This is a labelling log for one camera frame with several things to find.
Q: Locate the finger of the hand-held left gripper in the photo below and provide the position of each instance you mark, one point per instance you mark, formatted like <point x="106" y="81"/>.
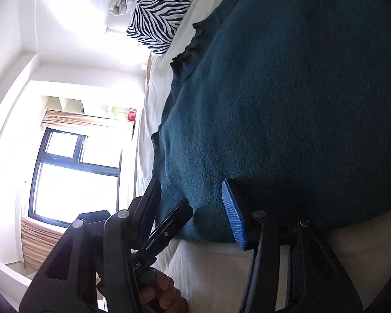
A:
<point x="172" y="221"/>
<point x="94" y="216"/>

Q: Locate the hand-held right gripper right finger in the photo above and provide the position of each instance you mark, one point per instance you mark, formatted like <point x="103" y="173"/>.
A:
<point x="233" y="215"/>

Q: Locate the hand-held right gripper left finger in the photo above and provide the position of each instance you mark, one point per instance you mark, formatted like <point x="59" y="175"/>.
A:
<point x="146" y="208"/>

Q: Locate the dark green sweater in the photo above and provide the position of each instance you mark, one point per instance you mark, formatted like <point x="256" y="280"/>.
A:
<point x="280" y="104"/>

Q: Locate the person's left hand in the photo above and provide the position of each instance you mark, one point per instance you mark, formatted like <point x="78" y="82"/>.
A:
<point x="164" y="295"/>

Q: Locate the black framed window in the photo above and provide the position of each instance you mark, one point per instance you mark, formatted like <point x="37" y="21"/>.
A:
<point x="75" y="176"/>

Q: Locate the beige curtain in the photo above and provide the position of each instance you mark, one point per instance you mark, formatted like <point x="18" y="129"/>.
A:
<point x="84" y="120"/>
<point x="39" y="241"/>

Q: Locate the bed with beige sheet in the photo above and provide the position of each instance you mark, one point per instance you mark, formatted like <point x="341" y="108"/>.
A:
<point x="208" y="277"/>

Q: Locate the red box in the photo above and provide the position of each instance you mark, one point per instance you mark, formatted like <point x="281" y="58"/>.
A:
<point x="132" y="115"/>

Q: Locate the green container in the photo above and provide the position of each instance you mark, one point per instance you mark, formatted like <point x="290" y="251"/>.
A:
<point x="119" y="111"/>

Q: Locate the zebra print pillow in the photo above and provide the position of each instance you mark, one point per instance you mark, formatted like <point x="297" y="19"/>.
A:
<point x="159" y="9"/>

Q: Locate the white wall shelf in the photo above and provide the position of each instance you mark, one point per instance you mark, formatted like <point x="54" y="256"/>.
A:
<point x="71" y="104"/>

